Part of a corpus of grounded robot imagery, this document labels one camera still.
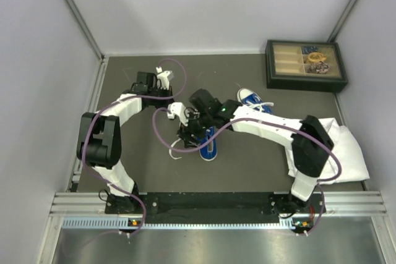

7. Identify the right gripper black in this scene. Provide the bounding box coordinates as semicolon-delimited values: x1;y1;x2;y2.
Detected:
178;110;213;148

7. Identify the blue sneaker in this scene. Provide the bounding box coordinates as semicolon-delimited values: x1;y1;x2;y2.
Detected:
236;87;275;115
199;127;217;161

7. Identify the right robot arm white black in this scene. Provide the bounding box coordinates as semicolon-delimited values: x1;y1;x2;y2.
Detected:
168;88;334;212

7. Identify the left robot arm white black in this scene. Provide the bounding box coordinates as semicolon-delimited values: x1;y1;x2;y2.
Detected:
77;68;174;214

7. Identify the black compartment display box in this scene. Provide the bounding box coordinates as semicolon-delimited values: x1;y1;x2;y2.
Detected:
265;40;348;93

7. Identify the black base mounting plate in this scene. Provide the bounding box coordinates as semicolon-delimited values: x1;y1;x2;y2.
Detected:
104;192;327;224

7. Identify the blue patterned item in box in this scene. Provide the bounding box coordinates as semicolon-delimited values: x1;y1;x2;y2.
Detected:
301;46;318;55

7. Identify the yellow item in box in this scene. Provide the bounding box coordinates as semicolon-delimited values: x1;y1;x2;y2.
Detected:
307;52;327;63

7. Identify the floral item in box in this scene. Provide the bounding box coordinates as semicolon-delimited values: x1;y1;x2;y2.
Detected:
306;61;330;75

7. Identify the white folded shirt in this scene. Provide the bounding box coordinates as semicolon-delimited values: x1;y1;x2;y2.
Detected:
285;118;369;185

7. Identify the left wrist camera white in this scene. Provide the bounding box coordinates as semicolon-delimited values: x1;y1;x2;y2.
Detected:
156;66;174;90

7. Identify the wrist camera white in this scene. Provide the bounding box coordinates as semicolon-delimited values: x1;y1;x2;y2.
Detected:
166;102;189;126
156;66;174;90

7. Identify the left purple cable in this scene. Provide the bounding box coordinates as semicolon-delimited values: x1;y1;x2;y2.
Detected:
79;58;187;240

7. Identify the purple cable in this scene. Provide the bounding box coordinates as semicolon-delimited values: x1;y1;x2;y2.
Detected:
79;58;187;240
153;108;343;236

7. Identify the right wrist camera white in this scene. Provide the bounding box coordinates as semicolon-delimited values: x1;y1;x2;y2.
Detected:
166;102;189;126

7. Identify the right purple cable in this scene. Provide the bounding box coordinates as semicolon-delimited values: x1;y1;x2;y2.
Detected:
153;108;343;236

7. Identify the grey slotted cable duct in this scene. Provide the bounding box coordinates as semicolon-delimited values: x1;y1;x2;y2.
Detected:
62;217;308;230

